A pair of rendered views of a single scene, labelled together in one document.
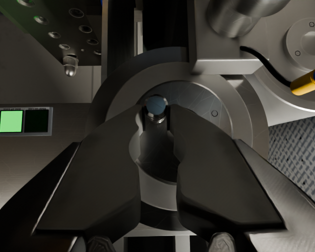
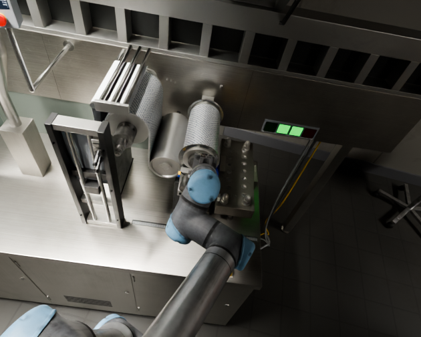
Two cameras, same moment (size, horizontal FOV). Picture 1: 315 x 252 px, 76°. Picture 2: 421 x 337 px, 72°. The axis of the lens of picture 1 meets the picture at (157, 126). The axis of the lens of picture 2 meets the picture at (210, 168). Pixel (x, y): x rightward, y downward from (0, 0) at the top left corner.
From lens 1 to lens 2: 92 cm
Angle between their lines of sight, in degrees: 42
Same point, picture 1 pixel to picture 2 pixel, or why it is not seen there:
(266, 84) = (177, 163)
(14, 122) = (281, 128)
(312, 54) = (165, 165)
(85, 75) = not seen: hidden behind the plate
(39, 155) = (274, 111)
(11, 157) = (289, 113)
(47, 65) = not seen: hidden behind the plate
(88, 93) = not seen: hidden behind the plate
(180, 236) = (204, 55)
